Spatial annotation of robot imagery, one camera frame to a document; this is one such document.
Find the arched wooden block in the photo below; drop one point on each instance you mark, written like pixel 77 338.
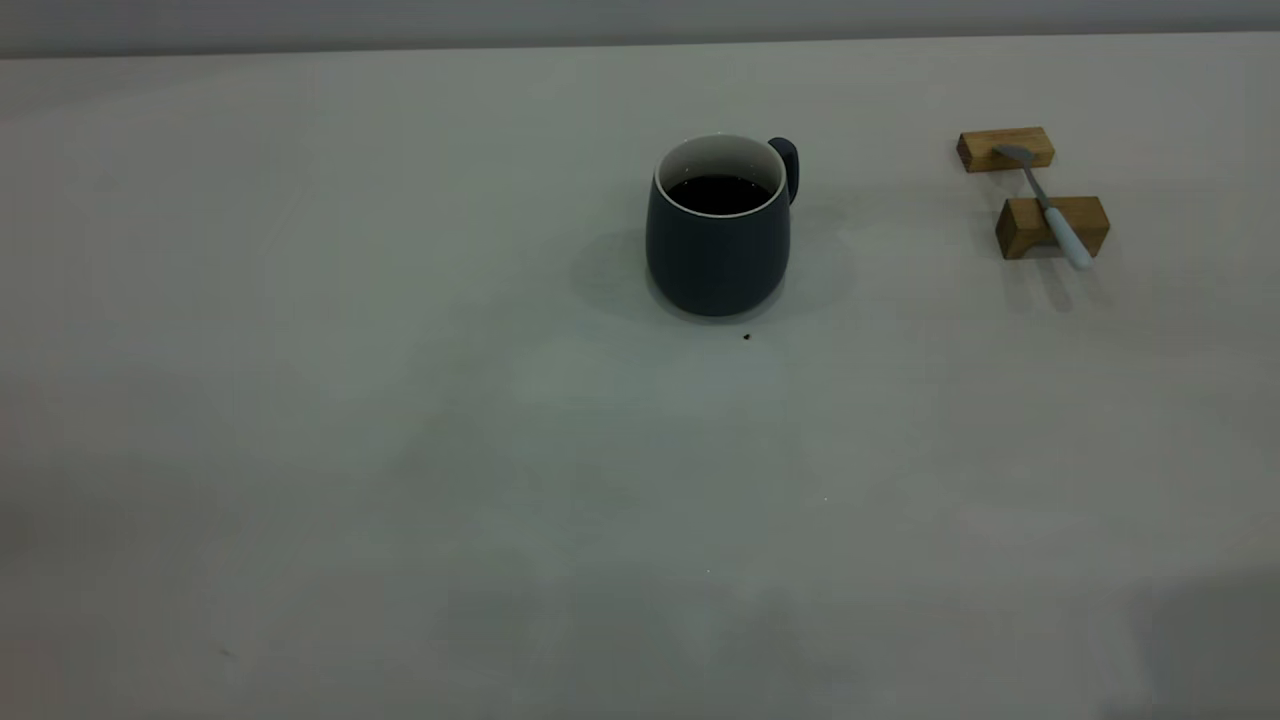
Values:
pixel 1022 222

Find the flat rectangular wooden block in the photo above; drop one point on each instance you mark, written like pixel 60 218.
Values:
pixel 980 150

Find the dark grey ceramic cup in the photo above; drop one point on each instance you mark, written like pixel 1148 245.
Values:
pixel 715 260

